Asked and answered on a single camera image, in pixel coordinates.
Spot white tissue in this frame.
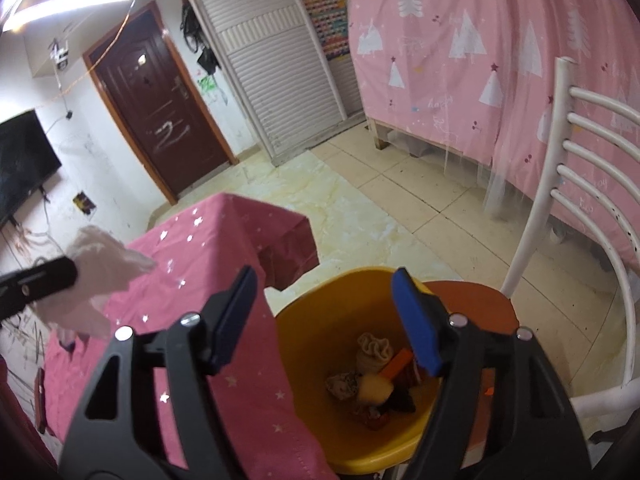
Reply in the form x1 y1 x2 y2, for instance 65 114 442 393
35 226 156 348

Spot trash pile in bin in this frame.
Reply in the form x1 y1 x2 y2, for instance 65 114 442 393
324 333 421 429

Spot yellow trash bin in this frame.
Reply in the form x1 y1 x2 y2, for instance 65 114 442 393
273 266 446 476

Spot red chair seat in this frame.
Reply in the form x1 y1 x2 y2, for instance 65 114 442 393
34 367 49 434

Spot pink star tablecloth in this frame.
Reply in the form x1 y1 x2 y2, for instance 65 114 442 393
58 193 332 479

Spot dark brown door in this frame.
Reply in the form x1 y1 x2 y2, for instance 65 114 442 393
82 2 238 205

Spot white metal chair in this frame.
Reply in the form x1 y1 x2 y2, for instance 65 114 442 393
500 56 639 418

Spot black bags on hooks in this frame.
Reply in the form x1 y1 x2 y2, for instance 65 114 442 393
180 0 220 76

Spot pink tree-print bed curtain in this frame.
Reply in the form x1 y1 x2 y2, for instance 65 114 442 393
340 0 640 271

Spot white louvered wardrobe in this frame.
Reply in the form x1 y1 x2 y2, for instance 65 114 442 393
191 0 364 166

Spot black wall television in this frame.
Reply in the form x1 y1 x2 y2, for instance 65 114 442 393
0 110 62 226

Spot wooden bed frame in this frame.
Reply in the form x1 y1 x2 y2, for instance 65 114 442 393
366 117 478 165

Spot colourful wall chart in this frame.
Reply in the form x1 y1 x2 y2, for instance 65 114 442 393
302 0 349 61

